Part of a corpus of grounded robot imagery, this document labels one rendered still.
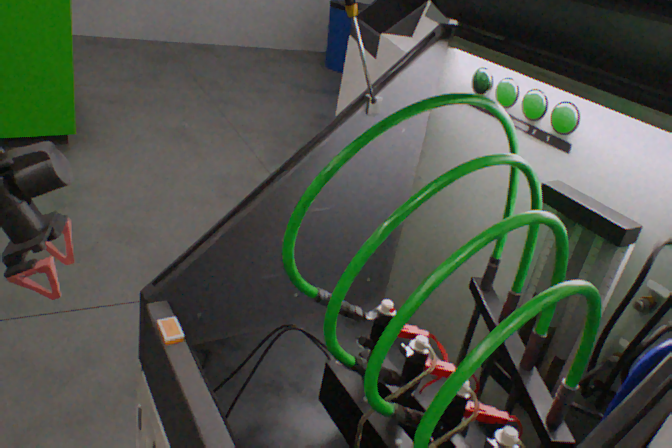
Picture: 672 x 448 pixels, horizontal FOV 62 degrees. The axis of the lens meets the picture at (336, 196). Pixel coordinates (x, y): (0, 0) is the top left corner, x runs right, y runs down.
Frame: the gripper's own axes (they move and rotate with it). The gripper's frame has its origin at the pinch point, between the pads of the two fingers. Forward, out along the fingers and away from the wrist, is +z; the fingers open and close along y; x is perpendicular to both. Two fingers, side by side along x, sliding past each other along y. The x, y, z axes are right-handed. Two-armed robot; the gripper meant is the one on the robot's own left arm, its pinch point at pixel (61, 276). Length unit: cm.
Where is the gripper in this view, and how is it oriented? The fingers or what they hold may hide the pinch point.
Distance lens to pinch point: 103.1
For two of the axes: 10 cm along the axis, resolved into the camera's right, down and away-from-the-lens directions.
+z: 2.9, 8.2, 4.9
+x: -9.4, 3.5, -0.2
